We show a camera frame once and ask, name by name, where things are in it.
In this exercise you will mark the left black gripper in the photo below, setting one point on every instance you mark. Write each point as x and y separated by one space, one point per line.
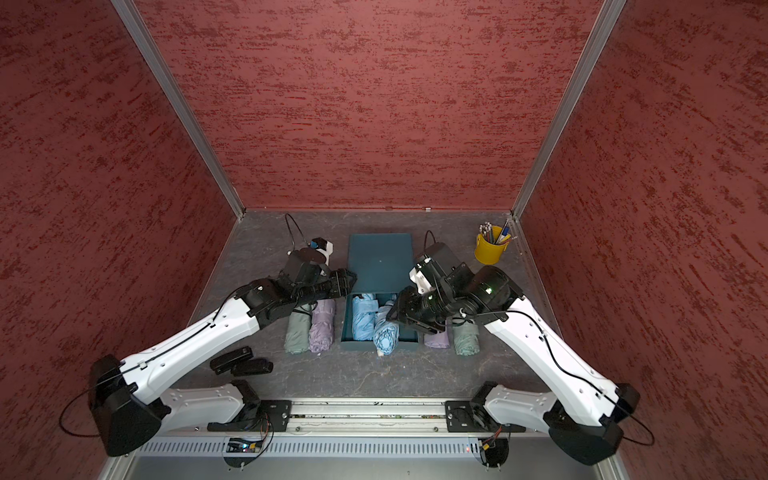
339 283

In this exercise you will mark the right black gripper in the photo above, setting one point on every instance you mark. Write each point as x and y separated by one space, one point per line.
410 311

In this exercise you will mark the light blue umbrella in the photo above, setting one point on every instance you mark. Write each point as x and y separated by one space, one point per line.
386 333
364 310

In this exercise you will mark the teal three-drawer cabinet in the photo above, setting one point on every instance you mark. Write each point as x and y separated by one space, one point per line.
381 262

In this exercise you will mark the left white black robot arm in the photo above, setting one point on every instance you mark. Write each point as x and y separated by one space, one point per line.
134 399

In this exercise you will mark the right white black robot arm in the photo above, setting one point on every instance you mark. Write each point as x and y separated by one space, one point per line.
581 410

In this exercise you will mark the right lilac umbrella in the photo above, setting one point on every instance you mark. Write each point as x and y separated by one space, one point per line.
439 340

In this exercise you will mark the lilac umbrella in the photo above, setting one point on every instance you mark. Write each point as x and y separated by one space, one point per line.
439 340
322 326

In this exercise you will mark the right sage green umbrella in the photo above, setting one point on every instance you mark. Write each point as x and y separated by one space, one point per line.
465 338

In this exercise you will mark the sage green umbrella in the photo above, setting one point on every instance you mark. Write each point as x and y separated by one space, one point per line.
465 338
297 333

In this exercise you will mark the left lilac umbrella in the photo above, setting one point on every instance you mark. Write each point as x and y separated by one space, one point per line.
322 326

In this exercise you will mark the left sage green umbrella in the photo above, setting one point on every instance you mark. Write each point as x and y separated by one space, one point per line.
297 333

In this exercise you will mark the yellow pen cup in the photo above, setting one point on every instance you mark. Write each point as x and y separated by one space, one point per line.
488 253

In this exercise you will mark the pens in cup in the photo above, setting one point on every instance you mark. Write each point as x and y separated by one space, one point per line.
496 235

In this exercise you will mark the black block near left base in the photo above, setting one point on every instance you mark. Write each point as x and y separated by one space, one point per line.
225 362

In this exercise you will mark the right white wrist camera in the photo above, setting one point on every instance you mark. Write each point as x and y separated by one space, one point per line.
422 283

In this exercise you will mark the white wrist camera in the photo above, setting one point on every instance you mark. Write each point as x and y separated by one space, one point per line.
322 245
422 283

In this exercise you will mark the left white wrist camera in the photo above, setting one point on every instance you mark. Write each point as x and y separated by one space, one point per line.
322 245

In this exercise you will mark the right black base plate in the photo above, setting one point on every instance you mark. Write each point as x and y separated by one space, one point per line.
469 417

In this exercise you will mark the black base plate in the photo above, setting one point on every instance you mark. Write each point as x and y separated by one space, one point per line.
469 417
276 415

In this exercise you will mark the aluminium front rail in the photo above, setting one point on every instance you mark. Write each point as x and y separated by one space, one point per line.
360 415

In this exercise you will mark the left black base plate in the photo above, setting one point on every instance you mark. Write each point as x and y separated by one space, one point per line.
276 415

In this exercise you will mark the left aluminium corner post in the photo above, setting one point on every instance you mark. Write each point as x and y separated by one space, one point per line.
132 20

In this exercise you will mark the aluminium corner post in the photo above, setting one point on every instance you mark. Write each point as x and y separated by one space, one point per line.
132 20
603 26

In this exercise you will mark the right aluminium corner post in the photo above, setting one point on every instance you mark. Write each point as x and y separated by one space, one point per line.
603 26

